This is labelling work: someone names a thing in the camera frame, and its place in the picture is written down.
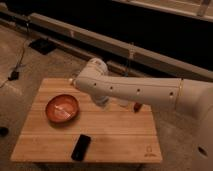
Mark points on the dark object at left edge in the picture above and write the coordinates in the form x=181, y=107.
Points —
x=4, y=131

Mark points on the orange bowl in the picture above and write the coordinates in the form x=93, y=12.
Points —
x=62, y=108

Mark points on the long beige wall rail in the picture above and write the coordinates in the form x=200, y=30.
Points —
x=116, y=47

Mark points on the white plastic cup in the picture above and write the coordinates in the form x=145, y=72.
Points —
x=123, y=103

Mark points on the black floor plate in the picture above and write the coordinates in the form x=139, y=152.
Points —
x=43, y=46

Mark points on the wooden folding table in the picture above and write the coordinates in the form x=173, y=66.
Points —
x=118, y=134

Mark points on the black rectangular eraser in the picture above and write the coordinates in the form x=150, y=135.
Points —
x=81, y=147

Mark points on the red brown sausage toy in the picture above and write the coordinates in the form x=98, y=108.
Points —
x=137, y=107

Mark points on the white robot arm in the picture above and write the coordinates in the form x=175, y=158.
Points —
x=183, y=95

